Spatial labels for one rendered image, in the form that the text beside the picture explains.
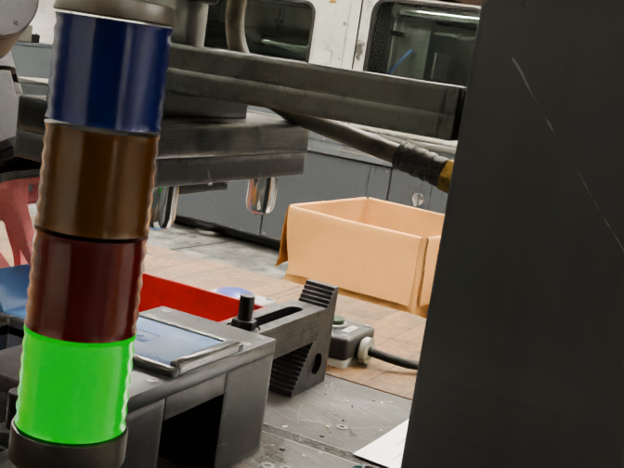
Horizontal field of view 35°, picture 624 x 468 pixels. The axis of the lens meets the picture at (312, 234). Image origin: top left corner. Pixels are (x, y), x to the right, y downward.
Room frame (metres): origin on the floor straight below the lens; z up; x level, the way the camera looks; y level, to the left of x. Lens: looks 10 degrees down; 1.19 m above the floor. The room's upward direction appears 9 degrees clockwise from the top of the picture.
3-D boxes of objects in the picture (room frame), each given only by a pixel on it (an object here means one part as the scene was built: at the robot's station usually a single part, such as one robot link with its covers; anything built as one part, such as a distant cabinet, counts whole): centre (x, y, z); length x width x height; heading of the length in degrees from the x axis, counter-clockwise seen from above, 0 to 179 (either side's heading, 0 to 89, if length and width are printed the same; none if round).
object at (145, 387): (0.61, 0.10, 0.98); 0.20 x 0.10 x 0.01; 155
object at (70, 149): (0.32, 0.07, 1.14); 0.04 x 0.04 x 0.03
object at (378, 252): (3.17, -0.24, 0.43); 0.59 x 0.54 x 0.58; 151
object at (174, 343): (0.64, 0.13, 1.00); 0.15 x 0.07 x 0.03; 65
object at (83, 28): (0.32, 0.07, 1.17); 0.04 x 0.04 x 0.03
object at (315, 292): (0.84, 0.00, 0.95); 0.06 x 0.03 x 0.09; 155
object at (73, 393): (0.32, 0.07, 1.07); 0.04 x 0.04 x 0.03
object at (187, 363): (0.61, 0.06, 0.98); 0.07 x 0.01 x 0.03; 155
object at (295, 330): (0.78, 0.02, 0.95); 0.15 x 0.03 x 0.10; 155
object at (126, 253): (0.32, 0.07, 1.10); 0.04 x 0.04 x 0.03
